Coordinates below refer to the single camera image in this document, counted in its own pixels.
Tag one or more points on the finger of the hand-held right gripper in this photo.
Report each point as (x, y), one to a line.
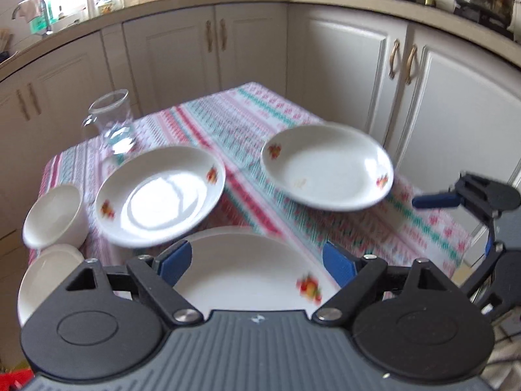
(435, 201)

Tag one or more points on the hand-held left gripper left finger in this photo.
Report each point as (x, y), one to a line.
(175, 262)

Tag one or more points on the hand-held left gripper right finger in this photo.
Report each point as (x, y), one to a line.
(338, 262)

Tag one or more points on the white floral plate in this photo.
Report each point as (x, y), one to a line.
(163, 199)
(252, 269)
(325, 163)

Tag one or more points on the large white bowl pink print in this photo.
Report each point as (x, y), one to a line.
(44, 281)

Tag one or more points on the black metal chair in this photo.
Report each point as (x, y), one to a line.
(502, 297)

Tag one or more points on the small white bowl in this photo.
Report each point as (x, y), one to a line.
(53, 216)

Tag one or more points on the clear glass mug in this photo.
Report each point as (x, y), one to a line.
(110, 130)

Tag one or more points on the patterned striped tablecloth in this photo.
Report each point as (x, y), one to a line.
(244, 130)

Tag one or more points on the gas stove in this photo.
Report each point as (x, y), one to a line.
(488, 18)

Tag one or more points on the red plastic object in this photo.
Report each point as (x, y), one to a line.
(16, 378)

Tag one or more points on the white kitchen cabinets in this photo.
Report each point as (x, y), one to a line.
(171, 49)

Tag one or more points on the beige kitchen countertop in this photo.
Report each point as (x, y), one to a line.
(346, 4)

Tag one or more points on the printed label jar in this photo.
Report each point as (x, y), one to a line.
(108, 5)

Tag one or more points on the slim white bottle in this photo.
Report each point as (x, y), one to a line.
(90, 2)

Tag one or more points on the green dish soap bottle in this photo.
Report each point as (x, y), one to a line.
(39, 23)

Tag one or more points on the cloth on faucet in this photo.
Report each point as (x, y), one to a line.
(32, 10)

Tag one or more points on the metal sink faucet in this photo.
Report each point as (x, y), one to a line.
(17, 11)

